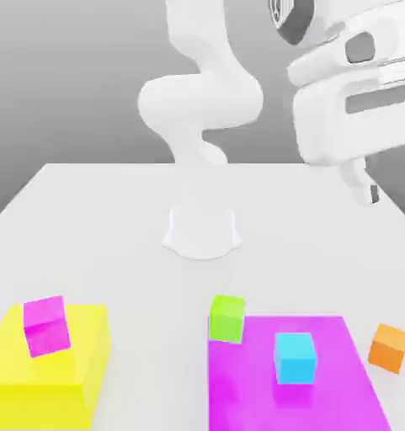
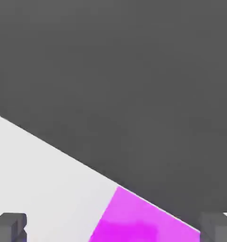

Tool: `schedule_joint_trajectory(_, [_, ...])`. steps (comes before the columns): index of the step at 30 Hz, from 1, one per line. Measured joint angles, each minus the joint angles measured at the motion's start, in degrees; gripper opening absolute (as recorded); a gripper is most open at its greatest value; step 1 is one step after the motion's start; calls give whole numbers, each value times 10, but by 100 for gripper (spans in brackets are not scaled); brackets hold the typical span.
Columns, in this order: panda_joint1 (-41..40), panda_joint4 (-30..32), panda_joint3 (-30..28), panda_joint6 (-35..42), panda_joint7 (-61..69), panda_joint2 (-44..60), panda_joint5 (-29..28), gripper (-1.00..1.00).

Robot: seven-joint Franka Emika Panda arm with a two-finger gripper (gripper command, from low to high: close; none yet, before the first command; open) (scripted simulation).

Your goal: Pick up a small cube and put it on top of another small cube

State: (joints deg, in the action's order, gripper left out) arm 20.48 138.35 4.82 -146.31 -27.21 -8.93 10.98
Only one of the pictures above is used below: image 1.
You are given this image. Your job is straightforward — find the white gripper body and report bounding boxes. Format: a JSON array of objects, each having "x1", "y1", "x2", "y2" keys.
[{"x1": 292, "y1": 67, "x2": 405, "y2": 168}]

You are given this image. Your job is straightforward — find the small orange cube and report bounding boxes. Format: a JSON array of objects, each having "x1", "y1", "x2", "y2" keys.
[{"x1": 367, "y1": 322, "x2": 405, "y2": 375}]

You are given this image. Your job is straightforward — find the small cyan cube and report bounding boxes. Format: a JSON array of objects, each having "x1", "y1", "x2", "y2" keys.
[{"x1": 273, "y1": 332, "x2": 317, "y2": 386}]

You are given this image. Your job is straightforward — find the small green cube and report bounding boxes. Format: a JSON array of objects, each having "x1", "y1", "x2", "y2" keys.
[{"x1": 208, "y1": 294, "x2": 248, "y2": 345}]

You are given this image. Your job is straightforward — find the small magenta cube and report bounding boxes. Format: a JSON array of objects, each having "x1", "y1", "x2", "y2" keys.
[{"x1": 22, "y1": 295, "x2": 72, "y2": 359}]

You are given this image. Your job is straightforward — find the large magenta box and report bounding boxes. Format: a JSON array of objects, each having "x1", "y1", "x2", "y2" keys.
[{"x1": 207, "y1": 315, "x2": 394, "y2": 431}]

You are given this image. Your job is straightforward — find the large yellow box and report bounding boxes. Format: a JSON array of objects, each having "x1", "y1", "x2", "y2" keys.
[{"x1": 0, "y1": 304, "x2": 113, "y2": 431}]

